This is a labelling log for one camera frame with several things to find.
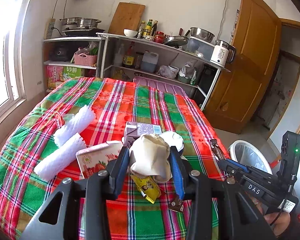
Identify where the brown coffee sachet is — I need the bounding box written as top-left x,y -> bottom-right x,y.
168,195 -> 184,213
210,138 -> 232,181

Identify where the purple milk carton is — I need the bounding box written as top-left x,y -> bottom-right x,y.
122,121 -> 162,148

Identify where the clear trash bag liner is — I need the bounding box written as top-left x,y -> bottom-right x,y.
233,143 -> 269,174

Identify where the white trash bin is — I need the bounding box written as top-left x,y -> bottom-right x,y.
227,139 -> 273,175

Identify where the colourful plaid tablecloth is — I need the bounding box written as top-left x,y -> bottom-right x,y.
0,77 -> 223,239

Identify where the strawberry milk carton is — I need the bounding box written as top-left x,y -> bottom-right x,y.
76,141 -> 123,179

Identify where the yellow snack wrapper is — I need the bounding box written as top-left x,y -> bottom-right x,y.
130,174 -> 161,204

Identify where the grey metal shelf rack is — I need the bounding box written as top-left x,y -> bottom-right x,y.
43,33 -> 225,109

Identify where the pink storage box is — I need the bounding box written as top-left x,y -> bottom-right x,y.
133,76 -> 187,96

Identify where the white electric kettle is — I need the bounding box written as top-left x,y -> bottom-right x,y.
210,40 -> 236,67

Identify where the wooden door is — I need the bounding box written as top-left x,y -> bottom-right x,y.
204,0 -> 282,134

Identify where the steel mixing bowl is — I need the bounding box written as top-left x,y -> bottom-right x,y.
190,27 -> 215,42

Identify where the white plastic jug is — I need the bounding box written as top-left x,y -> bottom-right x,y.
140,50 -> 159,73

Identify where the steel wok pan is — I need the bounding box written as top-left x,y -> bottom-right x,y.
164,28 -> 189,48

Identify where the dark sauce bottle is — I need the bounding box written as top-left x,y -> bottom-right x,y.
123,42 -> 135,67

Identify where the pink plastic basket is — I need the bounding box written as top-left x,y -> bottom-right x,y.
74,53 -> 97,67

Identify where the white ceramic bowl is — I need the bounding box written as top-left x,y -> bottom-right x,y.
123,29 -> 138,37

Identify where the wooden cutting board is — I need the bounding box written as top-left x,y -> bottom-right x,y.
108,2 -> 146,35

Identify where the white power strip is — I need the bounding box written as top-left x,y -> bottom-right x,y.
44,18 -> 56,39

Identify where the stainless steel pot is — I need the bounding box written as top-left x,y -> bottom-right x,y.
60,17 -> 102,31

